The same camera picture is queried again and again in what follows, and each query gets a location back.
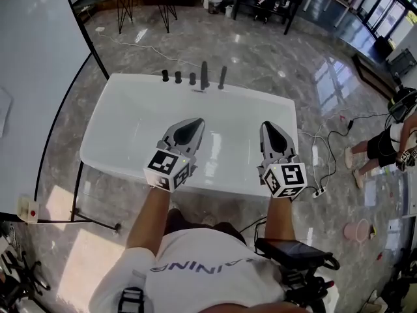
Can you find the white bathtub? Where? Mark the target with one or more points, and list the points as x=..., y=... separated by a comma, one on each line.
x=137, y=116

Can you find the pink basin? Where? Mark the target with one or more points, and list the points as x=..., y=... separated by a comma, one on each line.
x=355, y=231

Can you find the person's black shorts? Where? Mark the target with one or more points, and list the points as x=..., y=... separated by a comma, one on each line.
x=182, y=220

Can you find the person's right forearm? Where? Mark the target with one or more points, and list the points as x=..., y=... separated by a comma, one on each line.
x=278, y=217

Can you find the white power strip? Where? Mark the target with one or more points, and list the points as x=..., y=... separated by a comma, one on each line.
x=319, y=193

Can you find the wooden step platform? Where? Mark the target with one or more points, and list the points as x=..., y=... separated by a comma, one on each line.
x=374, y=78

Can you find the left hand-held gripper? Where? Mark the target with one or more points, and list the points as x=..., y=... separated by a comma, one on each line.
x=166, y=168

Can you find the dark trash bin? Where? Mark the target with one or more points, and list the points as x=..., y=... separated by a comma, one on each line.
x=214, y=6

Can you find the white bucket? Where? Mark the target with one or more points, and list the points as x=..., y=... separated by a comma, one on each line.
x=228, y=11

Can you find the black tap knob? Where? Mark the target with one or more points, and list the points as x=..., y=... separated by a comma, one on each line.
x=178, y=77
x=165, y=76
x=192, y=79

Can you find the black chest monitor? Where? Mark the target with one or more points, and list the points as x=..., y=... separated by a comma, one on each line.
x=293, y=251

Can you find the whiteboard on black stand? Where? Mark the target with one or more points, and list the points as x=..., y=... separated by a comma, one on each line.
x=32, y=77

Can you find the grey metal cart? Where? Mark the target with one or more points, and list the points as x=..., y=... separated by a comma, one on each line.
x=401, y=63

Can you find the person's white t-shirt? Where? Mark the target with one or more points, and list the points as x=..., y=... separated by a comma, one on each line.
x=202, y=272

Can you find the black handheld shower wand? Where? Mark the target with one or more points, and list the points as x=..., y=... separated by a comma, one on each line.
x=222, y=77

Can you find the white box with red button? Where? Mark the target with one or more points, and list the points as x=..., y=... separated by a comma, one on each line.
x=28, y=209

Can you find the black monitor mount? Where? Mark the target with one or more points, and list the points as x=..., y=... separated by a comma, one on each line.
x=306, y=285

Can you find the black faucet spout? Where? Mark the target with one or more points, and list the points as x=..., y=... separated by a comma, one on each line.
x=205, y=75

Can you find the glass window wall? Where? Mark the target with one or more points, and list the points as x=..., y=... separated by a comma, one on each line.
x=387, y=8

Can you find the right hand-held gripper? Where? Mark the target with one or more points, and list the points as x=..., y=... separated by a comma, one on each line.
x=286, y=178

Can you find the person's left forearm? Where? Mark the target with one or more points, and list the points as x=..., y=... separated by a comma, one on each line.
x=148, y=217

